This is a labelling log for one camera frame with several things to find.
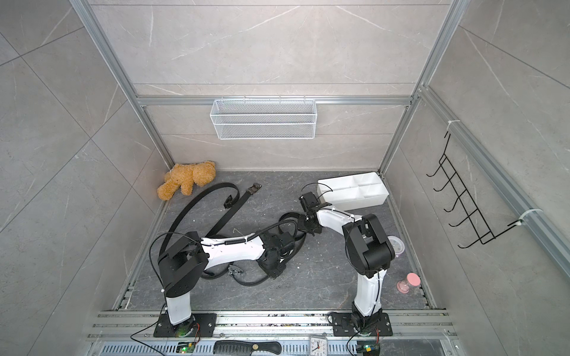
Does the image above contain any black belt with silver buckle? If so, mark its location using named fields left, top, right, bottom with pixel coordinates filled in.
left=200, top=212, right=307, bottom=287

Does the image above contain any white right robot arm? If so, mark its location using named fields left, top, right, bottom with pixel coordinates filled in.
left=300, top=192, right=396, bottom=332

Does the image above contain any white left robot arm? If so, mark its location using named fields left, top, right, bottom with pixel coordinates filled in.
left=157, top=231, right=296, bottom=326

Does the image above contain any white compartment storage tray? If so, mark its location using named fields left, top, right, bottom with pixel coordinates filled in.
left=317, top=172, right=389, bottom=211

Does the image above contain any black belt with dark buckle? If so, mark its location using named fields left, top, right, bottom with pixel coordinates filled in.
left=160, top=182, right=262, bottom=254

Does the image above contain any small white clock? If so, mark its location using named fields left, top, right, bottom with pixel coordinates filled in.
left=309, top=335, right=328, bottom=356

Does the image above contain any black comb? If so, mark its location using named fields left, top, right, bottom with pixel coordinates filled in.
left=212, top=341, right=282, bottom=355

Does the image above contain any brown teddy bear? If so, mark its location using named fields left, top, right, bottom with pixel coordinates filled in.
left=157, top=161, right=216, bottom=201

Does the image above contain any right green circuit board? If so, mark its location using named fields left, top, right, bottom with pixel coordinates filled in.
left=356, top=341, right=381, bottom=356

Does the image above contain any green circuit board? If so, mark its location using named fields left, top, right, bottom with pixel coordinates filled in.
left=356, top=341, right=381, bottom=356
left=176, top=342, right=196, bottom=354

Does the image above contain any left green circuit board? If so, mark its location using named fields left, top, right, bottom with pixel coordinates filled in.
left=176, top=342, right=196, bottom=354

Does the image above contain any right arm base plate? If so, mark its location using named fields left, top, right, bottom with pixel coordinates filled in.
left=327, top=311, right=393, bottom=337

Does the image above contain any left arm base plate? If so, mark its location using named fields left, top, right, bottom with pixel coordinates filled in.
left=153, top=312, right=217, bottom=338

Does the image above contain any white wire mesh basket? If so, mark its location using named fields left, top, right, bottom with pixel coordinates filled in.
left=210, top=98, right=318, bottom=140

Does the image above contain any black wire hook rack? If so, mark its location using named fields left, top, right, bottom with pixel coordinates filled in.
left=425, top=132, right=523, bottom=249

